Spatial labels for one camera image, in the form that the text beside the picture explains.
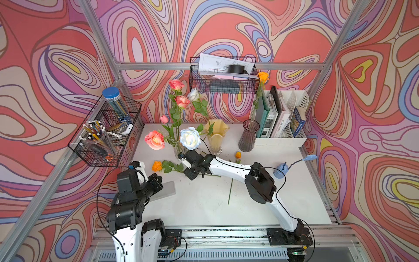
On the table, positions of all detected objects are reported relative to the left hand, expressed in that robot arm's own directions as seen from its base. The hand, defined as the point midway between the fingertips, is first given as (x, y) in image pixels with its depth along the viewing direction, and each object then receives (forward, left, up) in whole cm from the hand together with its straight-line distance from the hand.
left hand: (162, 176), depth 69 cm
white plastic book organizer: (+57, -73, -1) cm, 92 cm away
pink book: (+35, -62, 0) cm, 71 cm away
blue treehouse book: (+41, -75, -8) cm, 86 cm away
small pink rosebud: (+27, +3, +7) cm, 28 cm away
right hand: (+13, -10, -21) cm, 26 cm away
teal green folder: (+35, -48, +6) cm, 60 cm away
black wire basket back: (+60, -16, +9) cm, 63 cm away
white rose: (+34, -15, +11) cm, 39 cm away
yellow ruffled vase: (+34, -23, -8) cm, 42 cm away
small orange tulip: (+21, -37, -21) cm, 48 cm away
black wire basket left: (+18, +23, +9) cm, 30 cm away
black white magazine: (+40, -57, +4) cm, 70 cm away
